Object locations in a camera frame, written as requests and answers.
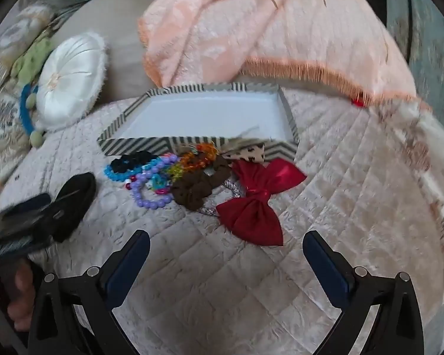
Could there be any orange yellow bead bracelet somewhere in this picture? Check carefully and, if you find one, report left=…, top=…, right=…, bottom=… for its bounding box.
left=166, top=142, right=221, bottom=180

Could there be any purple bead bracelet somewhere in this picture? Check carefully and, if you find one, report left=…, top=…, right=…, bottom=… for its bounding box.
left=131, top=154, right=180, bottom=208

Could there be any blue bead bracelet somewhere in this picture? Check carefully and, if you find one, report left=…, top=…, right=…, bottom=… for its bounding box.
left=104, top=155, right=163, bottom=180

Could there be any leopard print bow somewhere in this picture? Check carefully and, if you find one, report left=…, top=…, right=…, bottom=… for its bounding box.
left=222, top=126, right=269, bottom=164

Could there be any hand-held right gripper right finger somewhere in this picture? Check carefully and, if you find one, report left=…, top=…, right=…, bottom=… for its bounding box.
left=303, top=230, right=429, bottom=355

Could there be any person's left hand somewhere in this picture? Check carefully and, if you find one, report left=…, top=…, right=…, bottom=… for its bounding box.
left=7, top=262, right=36, bottom=333

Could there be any beige floral bed sheet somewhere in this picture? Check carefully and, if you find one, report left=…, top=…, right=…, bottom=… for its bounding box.
left=366, top=96, right=444, bottom=304

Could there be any peach fringed blanket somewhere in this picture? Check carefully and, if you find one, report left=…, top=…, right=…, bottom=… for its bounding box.
left=138, top=0, right=432, bottom=108

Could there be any teal floral upholstery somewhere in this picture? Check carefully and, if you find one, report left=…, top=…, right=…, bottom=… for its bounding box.
left=383, top=0, right=444, bottom=93

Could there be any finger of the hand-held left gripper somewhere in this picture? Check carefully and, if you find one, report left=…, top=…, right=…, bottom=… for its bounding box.
left=0, top=193, right=53, bottom=219
left=0, top=224, right=62, bottom=259

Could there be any beige pillow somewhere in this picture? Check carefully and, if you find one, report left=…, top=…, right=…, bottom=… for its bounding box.
left=52, top=0, right=163, bottom=106

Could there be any red satin bow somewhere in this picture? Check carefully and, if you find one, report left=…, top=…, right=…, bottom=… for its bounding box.
left=215, top=158, right=308, bottom=246

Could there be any grey floral cushion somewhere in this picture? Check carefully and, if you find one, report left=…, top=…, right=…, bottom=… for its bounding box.
left=0, top=5, right=56, bottom=189

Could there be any blue ring toy with pompoms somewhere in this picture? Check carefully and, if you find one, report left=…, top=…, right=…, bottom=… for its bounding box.
left=19, top=83, right=46, bottom=146

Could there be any quilted beige bedspread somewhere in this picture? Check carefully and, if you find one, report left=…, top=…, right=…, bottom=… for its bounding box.
left=0, top=89, right=444, bottom=355

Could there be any white red twisted bracelet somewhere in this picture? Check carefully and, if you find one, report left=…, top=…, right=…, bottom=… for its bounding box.
left=198, top=177, right=245, bottom=218

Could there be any black velvet pouch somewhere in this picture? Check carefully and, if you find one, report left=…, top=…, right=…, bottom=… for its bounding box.
left=52, top=172, right=97, bottom=243

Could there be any multicolour bead bracelet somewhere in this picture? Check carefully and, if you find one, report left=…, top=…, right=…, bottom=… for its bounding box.
left=124, top=172, right=171, bottom=195

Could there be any white round satin cushion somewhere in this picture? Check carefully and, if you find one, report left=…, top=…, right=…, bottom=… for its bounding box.
left=35, top=31, right=108, bottom=132

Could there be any brown scrunchie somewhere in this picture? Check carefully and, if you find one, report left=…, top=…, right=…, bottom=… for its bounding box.
left=170, top=155, right=232, bottom=209

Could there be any striped cardboard box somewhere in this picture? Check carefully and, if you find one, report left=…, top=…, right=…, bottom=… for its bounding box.
left=97, top=83, right=300, bottom=161

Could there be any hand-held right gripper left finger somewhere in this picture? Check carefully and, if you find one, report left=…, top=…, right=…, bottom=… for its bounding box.
left=28, top=230, right=151, bottom=355

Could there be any green plush toy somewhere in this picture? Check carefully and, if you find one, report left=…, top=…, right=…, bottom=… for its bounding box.
left=11, top=39, right=54, bottom=84

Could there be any black scrunchie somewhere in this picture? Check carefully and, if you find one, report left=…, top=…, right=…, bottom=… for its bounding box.
left=109, top=150, right=160, bottom=174

